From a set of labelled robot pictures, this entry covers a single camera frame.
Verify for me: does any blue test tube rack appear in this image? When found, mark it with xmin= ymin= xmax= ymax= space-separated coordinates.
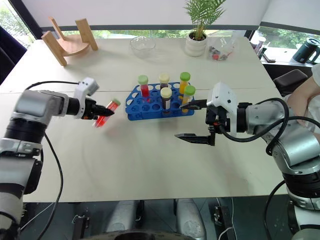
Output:
xmin=124 ymin=82 xmax=196 ymax=122

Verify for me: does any green palm plant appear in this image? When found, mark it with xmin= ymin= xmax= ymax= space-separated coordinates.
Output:
xmin=183 ymin=0 xmax=227 ymax=41

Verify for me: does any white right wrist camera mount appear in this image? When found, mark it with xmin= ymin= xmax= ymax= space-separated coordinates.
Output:
xmin=206 ymin=81 xmax=239 ymax=138

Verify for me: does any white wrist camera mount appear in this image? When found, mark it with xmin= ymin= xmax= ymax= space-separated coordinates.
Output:
xmin=206 ymin=81 xmax=239 ymax=138
xmin=73 ymin=77 xmax=100 ymax=120

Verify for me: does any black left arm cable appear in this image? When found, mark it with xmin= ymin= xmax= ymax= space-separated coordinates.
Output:
xmin=19 ymin=80 xmax=81 ymax=232

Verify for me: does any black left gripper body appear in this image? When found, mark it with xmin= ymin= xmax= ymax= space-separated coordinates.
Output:
xmin=84 ymin=98 xmax=101 ymax=121

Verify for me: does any person in white clothing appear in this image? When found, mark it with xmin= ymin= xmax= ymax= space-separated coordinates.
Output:
xmin=284 ymin=63 xmax=320 ymax=135

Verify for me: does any yellow test tube green cap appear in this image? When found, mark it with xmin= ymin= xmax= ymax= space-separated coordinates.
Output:
xmin=181 ymin=85 xmax=197 ymax=111

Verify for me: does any dark green kettle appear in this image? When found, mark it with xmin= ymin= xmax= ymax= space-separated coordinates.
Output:
xmin=292 ymin=36 xmax=320 ymax=65

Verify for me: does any white ribbed plant pot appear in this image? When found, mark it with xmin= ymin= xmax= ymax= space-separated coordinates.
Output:
xmin=184 ymin=31 xmax=209 ymax=58

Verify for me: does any pale test tube cream cap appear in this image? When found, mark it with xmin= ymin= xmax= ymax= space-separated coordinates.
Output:
xmin=158 ymin=73 xmax=171 ymax=89

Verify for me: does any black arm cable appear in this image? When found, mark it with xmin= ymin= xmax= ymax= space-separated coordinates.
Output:
xmin=19 ymin=80 xmax=81 ymax=232
xmin=219 ymin=97 xmax=320 ymax=158

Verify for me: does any red test tube green cap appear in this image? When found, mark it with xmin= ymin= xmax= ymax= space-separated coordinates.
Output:
xmin=137 ymin=74 xmax=151 ymax=102
xmin=92 ymin=98 xmax=121 ymax=130

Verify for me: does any thin white cable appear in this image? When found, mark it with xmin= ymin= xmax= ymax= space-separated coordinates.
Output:
xmin=218 ymin=216 xmax=236 ymax=240

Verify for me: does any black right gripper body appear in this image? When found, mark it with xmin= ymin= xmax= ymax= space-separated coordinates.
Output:
xmin=205 ymin=104 xmax=232 ymax=134

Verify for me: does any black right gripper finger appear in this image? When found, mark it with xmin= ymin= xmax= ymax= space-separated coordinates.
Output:
xmin=174 ymin=124 xmax=217 ymax=147
xmin=179 ymin=99 xmax=208 ymax=111

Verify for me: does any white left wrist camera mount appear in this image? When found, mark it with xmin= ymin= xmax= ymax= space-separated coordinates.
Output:
xmin=73 ymin=77 xmax=100 ymax=120

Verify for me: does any orange test tube green cap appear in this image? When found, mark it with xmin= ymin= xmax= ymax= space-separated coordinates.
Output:
xmin=178 ymin=71 xmax=192 ymax=95

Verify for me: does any clear glass bowl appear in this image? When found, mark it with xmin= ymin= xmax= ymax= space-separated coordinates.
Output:
xmin=129 ymin=35 xmax=157 ymax=60

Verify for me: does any dark brown test tube cream cap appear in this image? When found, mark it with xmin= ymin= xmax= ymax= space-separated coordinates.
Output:
xmin=160 ymin=87 xmax=173 ymax=113

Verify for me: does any clear plastic bag with items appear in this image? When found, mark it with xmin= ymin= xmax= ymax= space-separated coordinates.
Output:
xmin=206 ymin=31 xmax=241 ymax=62

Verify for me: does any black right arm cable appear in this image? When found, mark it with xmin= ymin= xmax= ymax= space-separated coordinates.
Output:
xmin=219 ymin=97 xmax=320 ymax=158

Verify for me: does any wooden curved stand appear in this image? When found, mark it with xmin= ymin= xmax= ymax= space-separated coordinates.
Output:
xmin=40 ymin=16 xmax=99 ymax=67

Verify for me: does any black chair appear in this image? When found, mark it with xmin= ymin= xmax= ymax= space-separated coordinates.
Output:
xmin=272 ymin=69 xmax=309 ymax=97

